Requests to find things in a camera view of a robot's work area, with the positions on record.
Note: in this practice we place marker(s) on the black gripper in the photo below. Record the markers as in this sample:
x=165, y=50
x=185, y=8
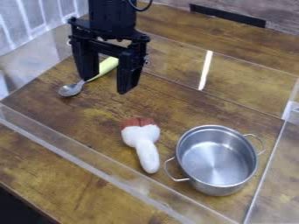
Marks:
x=89, y=41

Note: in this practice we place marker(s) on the silver metal pot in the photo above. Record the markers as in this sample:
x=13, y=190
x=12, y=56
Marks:
x=214, y=159

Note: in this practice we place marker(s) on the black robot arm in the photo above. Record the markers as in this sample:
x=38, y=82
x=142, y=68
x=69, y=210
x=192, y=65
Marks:
x=118, y=11

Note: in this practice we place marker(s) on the spoon with yellow-green handle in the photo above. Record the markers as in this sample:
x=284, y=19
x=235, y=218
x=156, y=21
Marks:
x=105, y=66

